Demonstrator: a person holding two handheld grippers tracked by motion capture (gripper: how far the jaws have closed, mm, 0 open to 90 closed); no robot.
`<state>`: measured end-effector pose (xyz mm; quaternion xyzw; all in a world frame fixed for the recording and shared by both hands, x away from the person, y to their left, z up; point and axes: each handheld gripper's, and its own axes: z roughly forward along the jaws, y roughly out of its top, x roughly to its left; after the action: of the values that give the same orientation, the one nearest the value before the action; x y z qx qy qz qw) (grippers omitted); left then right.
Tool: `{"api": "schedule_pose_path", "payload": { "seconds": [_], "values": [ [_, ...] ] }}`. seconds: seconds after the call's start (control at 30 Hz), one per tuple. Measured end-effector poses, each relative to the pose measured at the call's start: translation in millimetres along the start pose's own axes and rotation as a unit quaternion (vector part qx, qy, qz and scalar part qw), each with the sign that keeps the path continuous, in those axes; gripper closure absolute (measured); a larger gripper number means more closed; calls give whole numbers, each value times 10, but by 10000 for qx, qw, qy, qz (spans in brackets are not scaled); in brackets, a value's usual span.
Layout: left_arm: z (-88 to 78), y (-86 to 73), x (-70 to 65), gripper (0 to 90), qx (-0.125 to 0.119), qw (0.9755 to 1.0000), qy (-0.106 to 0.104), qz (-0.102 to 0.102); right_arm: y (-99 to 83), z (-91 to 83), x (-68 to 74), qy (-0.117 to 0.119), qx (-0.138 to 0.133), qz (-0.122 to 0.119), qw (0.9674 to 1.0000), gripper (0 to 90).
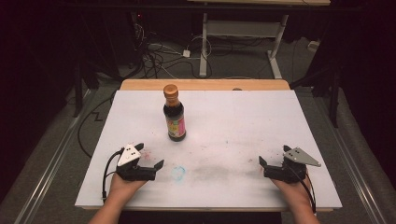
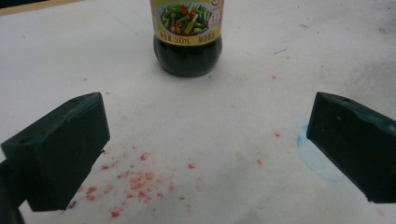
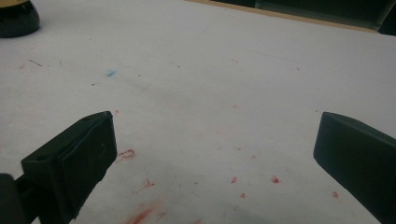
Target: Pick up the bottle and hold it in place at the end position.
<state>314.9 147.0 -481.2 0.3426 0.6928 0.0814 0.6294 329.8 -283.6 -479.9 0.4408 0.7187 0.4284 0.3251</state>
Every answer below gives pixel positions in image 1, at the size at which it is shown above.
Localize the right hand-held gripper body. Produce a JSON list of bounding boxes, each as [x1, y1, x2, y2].
[[263, 147, 322, 184]]

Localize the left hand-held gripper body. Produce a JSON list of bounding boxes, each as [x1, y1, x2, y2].
[[115, 144, 157, 182]]

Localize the person's left hand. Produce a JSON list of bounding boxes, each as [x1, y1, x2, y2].
[[108, 172, 148, 201]]

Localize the person's right hand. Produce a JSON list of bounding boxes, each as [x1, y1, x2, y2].
[[270, 172, 313, 208]]

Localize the dark sauce bottle orange cap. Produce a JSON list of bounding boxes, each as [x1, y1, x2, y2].
[[163, 83, 188, 143]]

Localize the black stand leg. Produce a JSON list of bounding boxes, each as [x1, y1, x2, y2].
[[329, 69, 341, 129], [72, 60, 84, 119]]

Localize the wooden table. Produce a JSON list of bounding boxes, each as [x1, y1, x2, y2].
[[119, 78, 291, 92]]

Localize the white floor socket box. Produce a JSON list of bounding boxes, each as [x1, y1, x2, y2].
[[306, 39, 321, 53]]

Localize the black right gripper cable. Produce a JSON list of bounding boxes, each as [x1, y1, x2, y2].
[[285, 164, 318, 217]]

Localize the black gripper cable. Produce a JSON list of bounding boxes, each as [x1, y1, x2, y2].
[[101, 148, 125, 202], [285, 164, 318, 217]]

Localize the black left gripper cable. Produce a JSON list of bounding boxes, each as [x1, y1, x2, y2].
[[101, 148, 125, 202]]

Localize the black floor cable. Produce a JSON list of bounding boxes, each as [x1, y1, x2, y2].
[[77, 89, 119, 160]]

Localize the metal floor rail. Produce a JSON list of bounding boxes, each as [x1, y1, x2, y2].
[[306, 90, 390, 224], [12, 88, 98, 224]]

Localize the tangle of floor cables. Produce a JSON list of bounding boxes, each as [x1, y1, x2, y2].
[[129, 22, 216, 80]]

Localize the white metal desk frame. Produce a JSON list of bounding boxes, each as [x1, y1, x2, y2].
[[198, 11, 290, 80]]

